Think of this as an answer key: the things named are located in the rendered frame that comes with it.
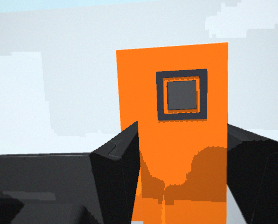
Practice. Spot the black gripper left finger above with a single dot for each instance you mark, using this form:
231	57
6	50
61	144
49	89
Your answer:
104	180

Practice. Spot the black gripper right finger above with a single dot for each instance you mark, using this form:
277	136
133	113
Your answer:
252	175

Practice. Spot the grey panel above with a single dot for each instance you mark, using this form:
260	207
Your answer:
58	68

